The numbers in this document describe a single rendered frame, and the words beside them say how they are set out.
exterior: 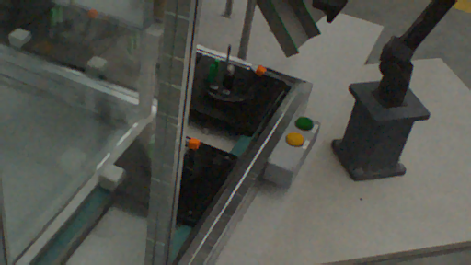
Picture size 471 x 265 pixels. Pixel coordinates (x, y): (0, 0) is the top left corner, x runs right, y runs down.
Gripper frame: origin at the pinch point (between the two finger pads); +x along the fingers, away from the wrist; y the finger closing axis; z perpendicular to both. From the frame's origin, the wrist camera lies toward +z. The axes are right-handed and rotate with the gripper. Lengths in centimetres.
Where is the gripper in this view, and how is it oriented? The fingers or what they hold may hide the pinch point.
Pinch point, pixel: (332, 9)
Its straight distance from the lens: 167.1
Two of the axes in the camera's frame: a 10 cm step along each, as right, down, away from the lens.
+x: -0.7, 7.4, 6.7
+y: -4.6, 5.7, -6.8
